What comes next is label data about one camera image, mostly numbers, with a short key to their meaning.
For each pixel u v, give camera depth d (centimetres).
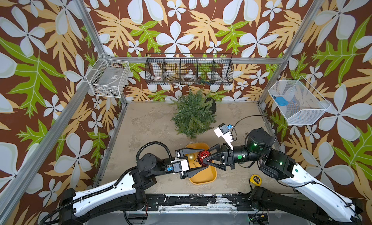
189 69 98
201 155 49
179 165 42
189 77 99
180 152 50
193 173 48
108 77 86
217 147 54
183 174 49
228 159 45
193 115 77
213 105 88
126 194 48
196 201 75
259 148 43
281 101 86
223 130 48
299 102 82
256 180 80
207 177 84
